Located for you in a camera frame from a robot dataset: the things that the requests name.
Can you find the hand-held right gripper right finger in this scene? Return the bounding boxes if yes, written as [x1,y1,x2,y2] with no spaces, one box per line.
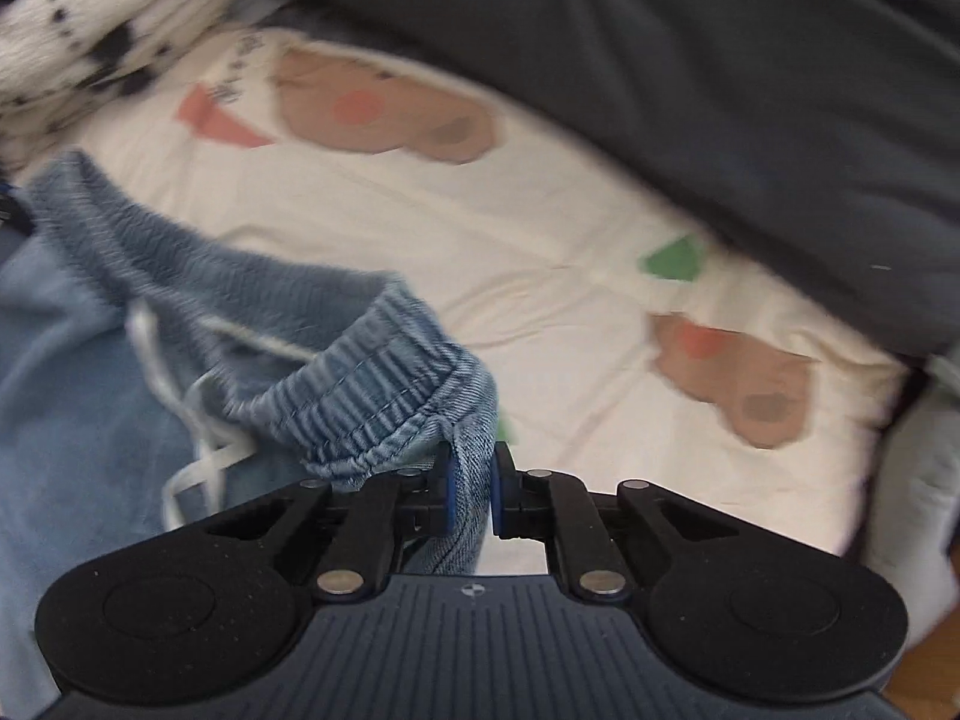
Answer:
[491,441,743,601]

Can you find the blue denim pants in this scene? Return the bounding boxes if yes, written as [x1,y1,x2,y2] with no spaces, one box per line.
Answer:
[0,150,500,720]

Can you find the white spotted plush toy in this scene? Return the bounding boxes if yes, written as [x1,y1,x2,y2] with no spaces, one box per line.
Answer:
[0,0,267,166]

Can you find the cream bear print bedsheet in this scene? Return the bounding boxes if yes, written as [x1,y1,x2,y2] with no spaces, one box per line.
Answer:
[15,26,912,575]

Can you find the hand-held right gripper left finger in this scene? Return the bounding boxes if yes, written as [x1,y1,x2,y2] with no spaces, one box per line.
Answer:
[206,441,456,601]

